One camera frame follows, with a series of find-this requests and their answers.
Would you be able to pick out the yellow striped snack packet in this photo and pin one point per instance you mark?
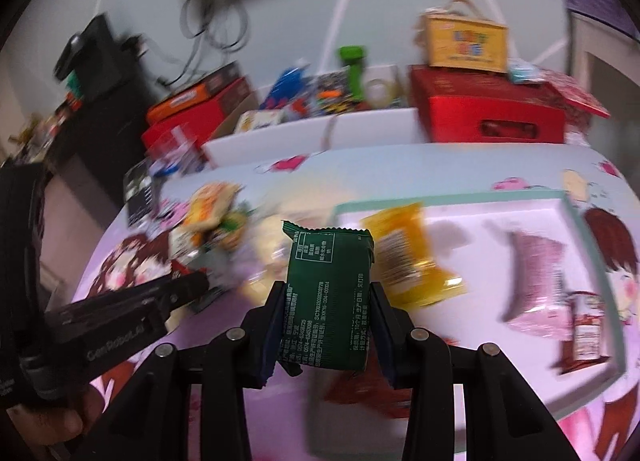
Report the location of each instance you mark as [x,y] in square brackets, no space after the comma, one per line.
[210,203]

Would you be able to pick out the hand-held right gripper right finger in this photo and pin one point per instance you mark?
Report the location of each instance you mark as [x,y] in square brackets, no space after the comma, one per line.
[382,336]

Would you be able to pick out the white table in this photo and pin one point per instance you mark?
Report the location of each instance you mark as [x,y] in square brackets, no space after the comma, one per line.
[580,56]

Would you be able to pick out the pale teal snack packet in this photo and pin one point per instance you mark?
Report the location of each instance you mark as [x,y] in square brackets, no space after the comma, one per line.
[187,243]

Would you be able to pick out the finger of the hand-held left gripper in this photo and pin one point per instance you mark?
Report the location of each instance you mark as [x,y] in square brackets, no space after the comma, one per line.
[170,291]

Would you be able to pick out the black monitor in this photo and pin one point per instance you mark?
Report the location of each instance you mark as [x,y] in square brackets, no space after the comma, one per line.
[95,56]

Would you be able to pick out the teal box lid tray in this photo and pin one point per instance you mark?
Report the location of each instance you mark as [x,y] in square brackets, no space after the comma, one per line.
[475,261]

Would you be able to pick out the wall socket with plug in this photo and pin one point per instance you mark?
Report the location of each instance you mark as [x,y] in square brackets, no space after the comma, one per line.
[131,45]

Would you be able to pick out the clear plastic bottle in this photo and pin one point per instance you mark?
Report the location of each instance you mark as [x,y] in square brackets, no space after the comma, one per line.
[380,88]

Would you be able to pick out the black cabinet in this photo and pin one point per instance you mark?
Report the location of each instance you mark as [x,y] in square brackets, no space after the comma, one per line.
[100,131]

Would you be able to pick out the clear plastic box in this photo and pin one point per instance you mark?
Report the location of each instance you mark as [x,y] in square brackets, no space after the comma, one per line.
[172,148]

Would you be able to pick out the orange and black box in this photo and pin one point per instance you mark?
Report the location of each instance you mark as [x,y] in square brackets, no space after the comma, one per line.
[190,96]

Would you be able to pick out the person's left hand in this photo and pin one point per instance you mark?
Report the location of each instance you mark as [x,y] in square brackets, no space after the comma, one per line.
[55,421]

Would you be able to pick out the clear bread packet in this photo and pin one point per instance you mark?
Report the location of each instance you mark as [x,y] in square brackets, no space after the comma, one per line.
[257,288]
[265,251]

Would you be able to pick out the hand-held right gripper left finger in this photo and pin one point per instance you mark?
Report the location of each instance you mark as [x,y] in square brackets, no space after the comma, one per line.
[270,336]

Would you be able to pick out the green dumbbell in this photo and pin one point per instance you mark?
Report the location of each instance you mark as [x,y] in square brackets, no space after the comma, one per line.
[355,73]

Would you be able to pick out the cardboard box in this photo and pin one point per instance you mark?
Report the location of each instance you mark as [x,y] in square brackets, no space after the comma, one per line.
[235,116]

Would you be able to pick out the light blue packet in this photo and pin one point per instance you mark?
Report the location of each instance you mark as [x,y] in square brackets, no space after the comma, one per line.
[525,72]

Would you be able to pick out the white and blue carton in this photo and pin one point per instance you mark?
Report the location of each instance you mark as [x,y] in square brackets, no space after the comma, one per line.
[165,168]

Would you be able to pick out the colourful ribbon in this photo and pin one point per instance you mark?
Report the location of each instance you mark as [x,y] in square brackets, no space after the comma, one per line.
[331,133]

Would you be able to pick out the pink snack packet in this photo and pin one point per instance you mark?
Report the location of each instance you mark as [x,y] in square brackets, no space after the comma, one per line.
[535,281]

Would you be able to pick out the dark green snack packet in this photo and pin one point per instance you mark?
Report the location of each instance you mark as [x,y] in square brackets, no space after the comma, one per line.
[325,291]

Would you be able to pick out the blue bead bottle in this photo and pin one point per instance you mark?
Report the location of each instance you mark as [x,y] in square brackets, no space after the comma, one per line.
[285,86]

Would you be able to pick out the white and yellow box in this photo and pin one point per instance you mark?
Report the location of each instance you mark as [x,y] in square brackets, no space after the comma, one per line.
[257,121]

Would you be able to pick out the red gift box with window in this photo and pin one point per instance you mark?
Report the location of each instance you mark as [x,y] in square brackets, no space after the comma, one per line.
[475,106]

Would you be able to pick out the smartphone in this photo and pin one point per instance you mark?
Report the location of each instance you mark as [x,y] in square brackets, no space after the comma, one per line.
[139,193]

